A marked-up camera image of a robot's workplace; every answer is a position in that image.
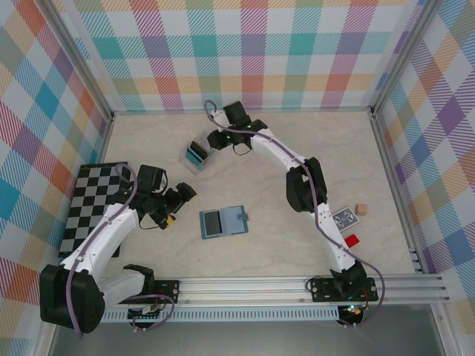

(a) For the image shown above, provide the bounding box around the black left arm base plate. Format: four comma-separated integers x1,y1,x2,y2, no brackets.
148,280,181,305

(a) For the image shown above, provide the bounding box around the black and silver chessboard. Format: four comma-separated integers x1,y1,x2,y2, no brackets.
58,161,131,259

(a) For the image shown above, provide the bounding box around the slotted white cable duct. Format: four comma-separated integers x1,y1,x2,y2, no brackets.
99,310,341,323

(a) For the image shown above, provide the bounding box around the black glossy credit card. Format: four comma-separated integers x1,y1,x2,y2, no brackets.
204,212,223,237

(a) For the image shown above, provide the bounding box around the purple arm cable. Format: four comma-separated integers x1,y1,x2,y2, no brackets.
203,99,387,329
66,162,176,340

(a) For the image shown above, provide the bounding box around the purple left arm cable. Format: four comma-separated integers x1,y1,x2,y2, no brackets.
66,162,176,340

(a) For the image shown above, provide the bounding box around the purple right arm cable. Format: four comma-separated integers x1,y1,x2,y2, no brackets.
203,99,387,329

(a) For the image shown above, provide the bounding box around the aluminium frame post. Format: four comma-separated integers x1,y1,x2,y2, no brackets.
370,0,445,116
44,0,114,122

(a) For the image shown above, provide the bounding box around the dark credit card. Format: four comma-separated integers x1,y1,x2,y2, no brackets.
191,142,209,162

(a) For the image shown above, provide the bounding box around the clear plastic box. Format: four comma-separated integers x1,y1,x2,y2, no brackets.
180,130,214,175

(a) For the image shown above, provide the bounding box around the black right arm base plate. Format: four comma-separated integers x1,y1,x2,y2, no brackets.
307,277,379,303

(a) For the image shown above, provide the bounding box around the blue leather card holder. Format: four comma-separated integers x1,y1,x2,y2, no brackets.
199,205,251,241

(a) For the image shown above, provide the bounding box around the teal credit card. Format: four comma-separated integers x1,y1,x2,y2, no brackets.
185,147,205,166

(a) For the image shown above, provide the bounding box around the wide aluminium mounting rail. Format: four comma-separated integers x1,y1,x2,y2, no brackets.
99,276,452,307

